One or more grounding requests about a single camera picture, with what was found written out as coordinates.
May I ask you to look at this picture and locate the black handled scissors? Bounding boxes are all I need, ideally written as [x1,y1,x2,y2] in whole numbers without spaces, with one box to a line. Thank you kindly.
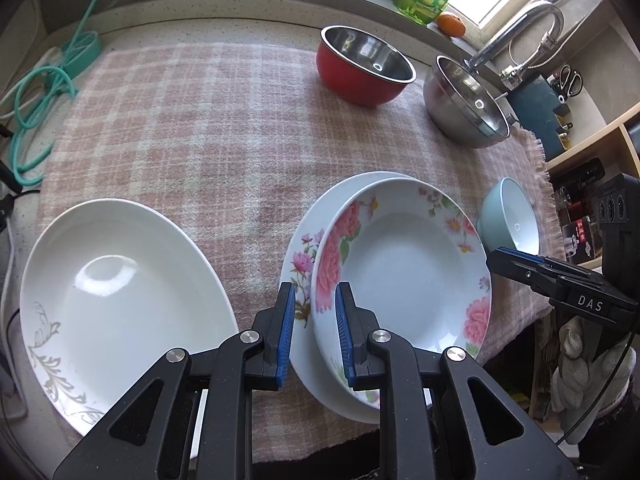
[555,64,585,98]

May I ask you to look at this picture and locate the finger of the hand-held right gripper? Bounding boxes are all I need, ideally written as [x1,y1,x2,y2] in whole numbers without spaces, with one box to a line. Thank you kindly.
[487,252,568,303]
[497,247,606,279]

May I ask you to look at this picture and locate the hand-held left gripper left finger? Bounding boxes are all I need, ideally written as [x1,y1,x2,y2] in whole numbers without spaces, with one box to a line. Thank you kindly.
[52,282,297,480]

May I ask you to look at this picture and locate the wooden shelf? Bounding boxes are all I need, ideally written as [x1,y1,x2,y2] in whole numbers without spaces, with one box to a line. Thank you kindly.
[545,102,640,271]

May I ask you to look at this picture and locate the teal cable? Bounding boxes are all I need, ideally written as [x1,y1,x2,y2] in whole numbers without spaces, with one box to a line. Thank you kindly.
[11,0,121,187]

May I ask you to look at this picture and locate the orange fruit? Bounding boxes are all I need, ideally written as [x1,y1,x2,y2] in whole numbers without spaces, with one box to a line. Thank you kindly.
[436,11,466,37]

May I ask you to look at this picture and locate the pink plaid cloth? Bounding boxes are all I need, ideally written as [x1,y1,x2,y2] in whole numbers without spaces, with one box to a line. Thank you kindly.
[37,42,558,466]

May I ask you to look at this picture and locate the deep white floral plate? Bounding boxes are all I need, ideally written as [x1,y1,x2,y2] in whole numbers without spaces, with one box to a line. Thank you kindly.
[310,178,493,411]

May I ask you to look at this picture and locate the black box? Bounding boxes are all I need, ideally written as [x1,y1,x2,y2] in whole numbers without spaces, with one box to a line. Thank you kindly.
[550,158,606,186]

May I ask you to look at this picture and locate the stainless steel bowl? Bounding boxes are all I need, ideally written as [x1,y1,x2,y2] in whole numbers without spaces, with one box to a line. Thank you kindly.
[423,55,512,149]

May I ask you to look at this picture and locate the dark blue box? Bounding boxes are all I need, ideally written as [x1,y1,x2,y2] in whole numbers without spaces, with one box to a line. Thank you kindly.
[505,75,571,161]

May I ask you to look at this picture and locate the red bowl steel interior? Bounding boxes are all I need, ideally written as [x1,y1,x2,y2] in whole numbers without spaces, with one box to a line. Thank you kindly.
[315,25,417,107]

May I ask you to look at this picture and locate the dark printed box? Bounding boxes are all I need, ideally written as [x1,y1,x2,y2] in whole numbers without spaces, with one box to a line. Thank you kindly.
[564,210,604,262]

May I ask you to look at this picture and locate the white oval plate silver leaves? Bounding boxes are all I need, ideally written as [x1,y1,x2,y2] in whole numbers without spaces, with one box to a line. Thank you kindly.
[19,199,241,437]

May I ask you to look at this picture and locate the person's right hand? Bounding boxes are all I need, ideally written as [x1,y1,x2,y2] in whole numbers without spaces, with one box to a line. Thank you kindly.
[550,322,632,431]

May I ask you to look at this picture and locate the light blue ceramic bowl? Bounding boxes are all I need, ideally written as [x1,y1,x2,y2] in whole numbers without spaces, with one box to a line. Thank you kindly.
[476,176,541,257]

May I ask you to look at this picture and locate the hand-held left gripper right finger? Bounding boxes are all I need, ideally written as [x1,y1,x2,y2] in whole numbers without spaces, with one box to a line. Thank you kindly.
[334,282,581,480]

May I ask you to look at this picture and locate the chrome kitchen faucet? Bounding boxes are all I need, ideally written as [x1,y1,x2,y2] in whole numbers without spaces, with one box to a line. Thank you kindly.
[467,1,565,91]

